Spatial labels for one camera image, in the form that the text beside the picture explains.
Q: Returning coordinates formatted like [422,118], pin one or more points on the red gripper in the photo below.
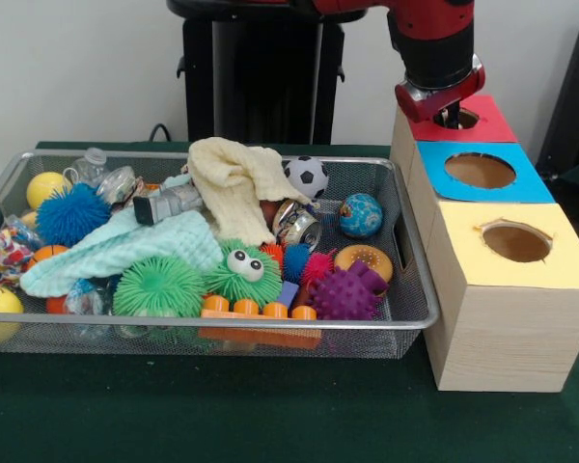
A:
[424,103]

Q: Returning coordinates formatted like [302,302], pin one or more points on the cream muslin cloth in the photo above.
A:
[231,183]

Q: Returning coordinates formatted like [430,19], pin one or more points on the blue puffer ball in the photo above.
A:
[72,214]

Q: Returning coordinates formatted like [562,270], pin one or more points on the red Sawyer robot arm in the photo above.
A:
[429,43]

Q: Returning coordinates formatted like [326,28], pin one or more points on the wooden box with three holes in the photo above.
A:
[511,337]

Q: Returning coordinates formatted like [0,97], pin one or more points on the silver mesh bin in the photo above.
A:
[270,324]

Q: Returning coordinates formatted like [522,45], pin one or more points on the blue globe ball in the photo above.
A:
[361,216]

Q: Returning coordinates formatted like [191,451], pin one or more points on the black and white soccer ball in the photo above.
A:
[306,177]

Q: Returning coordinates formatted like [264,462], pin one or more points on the purple spiky ball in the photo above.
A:
[340,294]

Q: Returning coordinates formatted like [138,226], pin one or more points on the green fuzzy ball with eyes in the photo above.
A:
[231,289]

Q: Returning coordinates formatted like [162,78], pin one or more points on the orange building block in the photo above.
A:
[243,307]

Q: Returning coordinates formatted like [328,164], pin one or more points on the grey plastic toy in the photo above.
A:
[173,202]

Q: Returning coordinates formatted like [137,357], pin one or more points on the mint green muslin cloth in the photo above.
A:
[140,246]

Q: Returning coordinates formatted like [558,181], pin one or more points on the green puffer ball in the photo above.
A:
[159,287]

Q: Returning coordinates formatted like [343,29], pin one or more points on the dark green tablecloth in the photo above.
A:
[270,410]

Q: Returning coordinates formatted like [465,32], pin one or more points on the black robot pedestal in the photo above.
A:
[265,72]

